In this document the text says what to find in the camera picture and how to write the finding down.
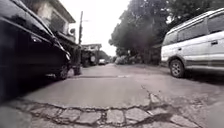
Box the black car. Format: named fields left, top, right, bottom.
left=0, top=0, right=73, bottom=101

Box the white van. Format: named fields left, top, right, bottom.
left=160, top=7, right=224, bottom=79

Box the grey concrete road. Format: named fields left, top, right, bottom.
left=0, top=63, right=224, bottom=128

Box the low building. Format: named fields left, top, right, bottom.
left=79, top=43, right=103, bottom=68

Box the row of trees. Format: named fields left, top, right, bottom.
left=108, top=0, right=224, bottom=66

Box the distant white car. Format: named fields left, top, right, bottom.
left=98, top=58, right=107, bottom=66

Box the building with balcony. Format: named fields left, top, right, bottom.
left=20, top=0, right=82, bottom=76

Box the utility pole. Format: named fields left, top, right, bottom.
left=77, top=10, right=84, bottom=46

